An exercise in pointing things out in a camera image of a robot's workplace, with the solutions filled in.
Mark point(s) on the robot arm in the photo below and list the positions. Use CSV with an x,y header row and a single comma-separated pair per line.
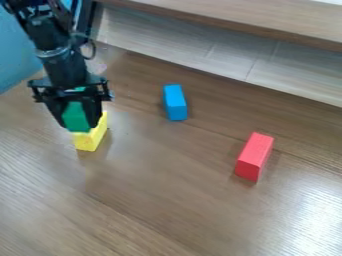
x,y
50,33

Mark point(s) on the blue block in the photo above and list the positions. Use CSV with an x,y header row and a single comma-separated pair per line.
x,y
174,102

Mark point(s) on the green block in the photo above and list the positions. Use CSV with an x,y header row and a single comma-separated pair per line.
x,y
75,117

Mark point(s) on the red block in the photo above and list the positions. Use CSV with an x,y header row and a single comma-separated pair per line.
x,y
254,156

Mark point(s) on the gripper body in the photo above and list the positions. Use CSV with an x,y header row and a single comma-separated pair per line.
x,y
67,71

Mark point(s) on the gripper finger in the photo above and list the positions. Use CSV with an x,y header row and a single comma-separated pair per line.
x,y
94,111
57,111

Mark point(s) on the yellow block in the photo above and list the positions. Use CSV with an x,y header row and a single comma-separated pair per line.
x,y
91,136

